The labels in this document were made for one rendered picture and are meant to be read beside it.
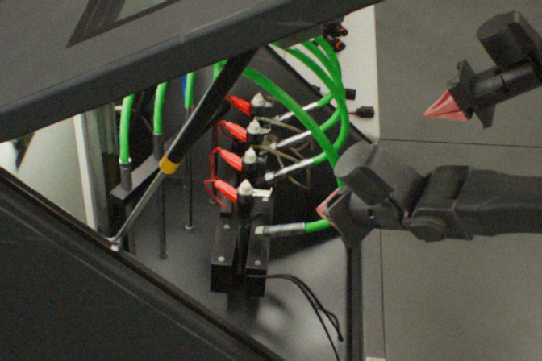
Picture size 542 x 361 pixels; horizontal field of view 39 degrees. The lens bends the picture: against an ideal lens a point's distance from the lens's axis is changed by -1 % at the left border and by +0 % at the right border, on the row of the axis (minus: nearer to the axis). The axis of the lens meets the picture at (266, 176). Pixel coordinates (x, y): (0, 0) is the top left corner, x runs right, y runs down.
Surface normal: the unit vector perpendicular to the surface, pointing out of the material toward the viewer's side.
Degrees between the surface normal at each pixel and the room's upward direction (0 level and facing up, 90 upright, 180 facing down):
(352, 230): 49
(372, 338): 0
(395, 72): 0
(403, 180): 45
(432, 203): 37
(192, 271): 0
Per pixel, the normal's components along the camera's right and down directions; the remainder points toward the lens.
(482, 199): -0.54, -0.64
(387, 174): 0.48, -0.19
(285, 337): 0.07, -0.72
